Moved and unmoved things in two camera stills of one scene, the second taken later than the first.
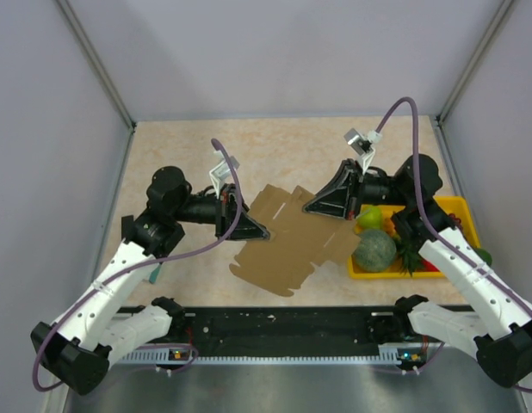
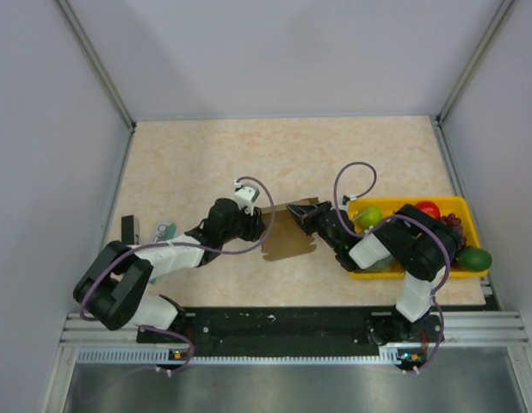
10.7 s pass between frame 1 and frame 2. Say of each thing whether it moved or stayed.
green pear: stayed
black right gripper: moved
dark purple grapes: stayed
